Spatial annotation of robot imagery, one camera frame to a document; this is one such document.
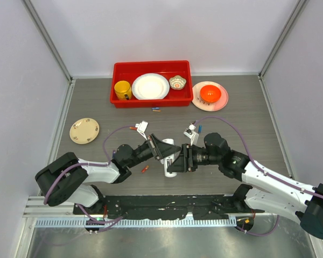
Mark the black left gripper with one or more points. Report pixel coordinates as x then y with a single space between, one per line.
161 149

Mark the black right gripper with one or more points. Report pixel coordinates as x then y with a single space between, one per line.
184 162

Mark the white remote control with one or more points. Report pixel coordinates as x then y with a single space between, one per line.
166 162

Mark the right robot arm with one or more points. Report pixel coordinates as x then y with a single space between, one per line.
261 188

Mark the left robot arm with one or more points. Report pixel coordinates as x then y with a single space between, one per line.
68 178

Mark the red orange battery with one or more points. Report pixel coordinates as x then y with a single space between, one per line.
144 169

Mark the blue orange battery near bin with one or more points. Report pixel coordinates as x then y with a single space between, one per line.
155 109

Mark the pink plate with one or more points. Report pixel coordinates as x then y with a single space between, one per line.
210 107

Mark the white plate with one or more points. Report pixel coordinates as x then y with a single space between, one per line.
150 86

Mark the small patterned flower bowl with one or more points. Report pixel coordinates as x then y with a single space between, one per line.
177 82

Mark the yellow mug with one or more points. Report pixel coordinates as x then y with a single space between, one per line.
123 90

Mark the orange bowl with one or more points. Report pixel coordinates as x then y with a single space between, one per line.
210 93

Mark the cream floral saucer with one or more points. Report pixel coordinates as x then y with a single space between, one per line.
84 131

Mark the red plastic bin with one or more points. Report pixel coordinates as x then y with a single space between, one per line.
129 71

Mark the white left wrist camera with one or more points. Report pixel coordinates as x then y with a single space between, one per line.
141 128

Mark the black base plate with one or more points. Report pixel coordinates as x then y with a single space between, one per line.
169 207

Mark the white slotted cable duct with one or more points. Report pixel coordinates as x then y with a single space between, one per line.
79 222

